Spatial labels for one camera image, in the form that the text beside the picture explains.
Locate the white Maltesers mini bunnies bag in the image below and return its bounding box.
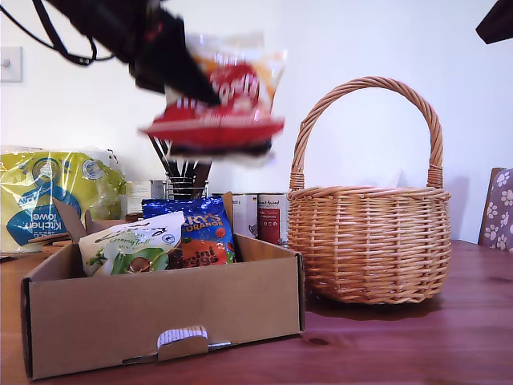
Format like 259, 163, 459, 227
138, 30, 289, 166

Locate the blue Terry's orange eggs bag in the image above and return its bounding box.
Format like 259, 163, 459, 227
142, 196, 237, 269

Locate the green and white Galaxy bag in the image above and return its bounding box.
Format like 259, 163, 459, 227
78, 212, 185, 278

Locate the brown cardboard box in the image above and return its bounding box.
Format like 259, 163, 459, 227
20, 191, 306, 381

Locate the black chopstick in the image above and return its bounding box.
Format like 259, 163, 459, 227
147, 135, 172, 177
158, 140, 178, 177

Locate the white carton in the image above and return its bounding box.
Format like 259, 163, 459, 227
127, 179, 168, 201

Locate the tin can with white label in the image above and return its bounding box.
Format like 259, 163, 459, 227
212, 192, 260, 240

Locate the tin can with red label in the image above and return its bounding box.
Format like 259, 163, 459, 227
256, 192, 289, 246

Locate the yellow-green kitchen towel pack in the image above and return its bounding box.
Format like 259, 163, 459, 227
0, 146, 128, 254

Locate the cork coaster stack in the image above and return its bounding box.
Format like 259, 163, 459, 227
30, 234, 73, 252

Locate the chair with paw-print cushion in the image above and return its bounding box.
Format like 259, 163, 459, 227
477, 167, 513, 254

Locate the brown wooden utensil handle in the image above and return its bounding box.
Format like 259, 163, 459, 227
192, 160, 212, 200

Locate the wire utensil holder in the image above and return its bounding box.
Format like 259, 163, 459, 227
164, 172, 210, 201

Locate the black cable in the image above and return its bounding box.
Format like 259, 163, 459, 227
31, 0, 117, 67
0, 6, 61, 51

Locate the white wall switch plate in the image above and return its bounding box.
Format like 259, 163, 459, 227
0, 47, 24, 85

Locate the woven wicker basket with handle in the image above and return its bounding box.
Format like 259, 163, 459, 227
286, 75, 453, 306

